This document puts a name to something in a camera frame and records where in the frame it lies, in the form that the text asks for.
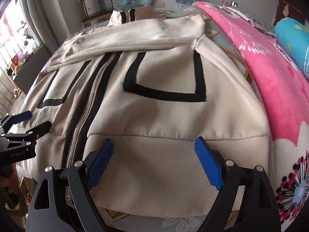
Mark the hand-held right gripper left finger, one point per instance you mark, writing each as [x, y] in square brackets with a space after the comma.
[101, 164]

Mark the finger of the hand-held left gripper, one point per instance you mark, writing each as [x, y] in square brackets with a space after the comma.
[23, 116]
[41, 130]

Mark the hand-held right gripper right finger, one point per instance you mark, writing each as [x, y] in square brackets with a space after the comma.
[210, 165]

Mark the beige jacket with black trim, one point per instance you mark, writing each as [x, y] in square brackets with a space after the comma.
[157, 116]

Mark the brown cardboard box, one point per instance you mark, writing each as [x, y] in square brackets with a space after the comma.
[25, 187]

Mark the dark grey cabinet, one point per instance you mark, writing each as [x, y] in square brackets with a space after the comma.
[31, 65]

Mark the fruit print tablecloth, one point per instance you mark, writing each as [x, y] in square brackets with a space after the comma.
[173, 222]

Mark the pink floral blanket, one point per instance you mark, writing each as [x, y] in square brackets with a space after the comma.
[265, 77]

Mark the grey curtain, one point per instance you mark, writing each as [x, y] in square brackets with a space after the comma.
[41, 12]

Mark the wooden chair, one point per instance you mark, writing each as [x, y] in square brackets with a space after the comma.
[96, 18]

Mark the white cylindrical container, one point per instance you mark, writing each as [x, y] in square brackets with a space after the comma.
[90, 3]

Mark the silver cushion with lace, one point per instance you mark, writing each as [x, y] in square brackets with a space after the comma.
[260, 24]

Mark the blue dotted pillow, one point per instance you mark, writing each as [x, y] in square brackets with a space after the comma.
[292, 36]

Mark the small beige hanging cloth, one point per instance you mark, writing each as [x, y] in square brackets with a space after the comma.
[286, 12]

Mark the dark brown door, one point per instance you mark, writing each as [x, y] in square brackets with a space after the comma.
[289, 2]

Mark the white wall socket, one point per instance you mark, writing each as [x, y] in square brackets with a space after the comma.
[158, 4]

